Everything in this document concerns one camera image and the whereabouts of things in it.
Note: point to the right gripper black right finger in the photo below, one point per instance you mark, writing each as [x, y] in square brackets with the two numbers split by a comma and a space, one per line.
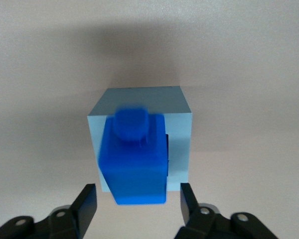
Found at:
[204, 226]

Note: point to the blue plastic peg part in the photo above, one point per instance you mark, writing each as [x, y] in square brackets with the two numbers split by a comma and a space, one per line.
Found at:
[134, 169]

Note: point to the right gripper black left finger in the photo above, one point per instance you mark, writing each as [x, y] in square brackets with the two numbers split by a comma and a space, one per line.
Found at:
[64, 226]

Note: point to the gray square base block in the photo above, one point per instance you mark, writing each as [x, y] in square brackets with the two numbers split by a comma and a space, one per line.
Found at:
[179, 149]

